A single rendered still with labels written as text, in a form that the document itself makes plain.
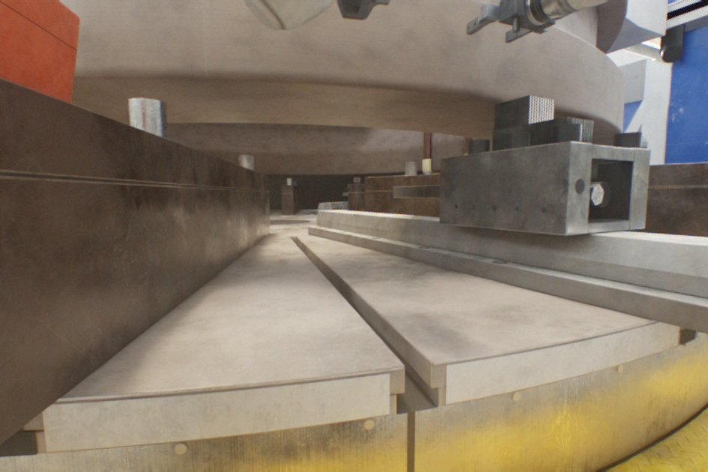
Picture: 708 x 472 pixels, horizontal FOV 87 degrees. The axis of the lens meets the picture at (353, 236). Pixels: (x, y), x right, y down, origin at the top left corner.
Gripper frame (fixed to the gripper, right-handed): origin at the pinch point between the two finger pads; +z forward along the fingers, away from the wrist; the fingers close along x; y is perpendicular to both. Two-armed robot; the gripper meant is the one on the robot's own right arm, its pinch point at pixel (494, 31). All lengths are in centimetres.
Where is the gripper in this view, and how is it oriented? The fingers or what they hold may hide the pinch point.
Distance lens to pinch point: 116.6
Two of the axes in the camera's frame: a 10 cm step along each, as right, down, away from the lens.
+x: 9.2, -0.5, 4.0
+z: -4.0, -1.0, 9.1
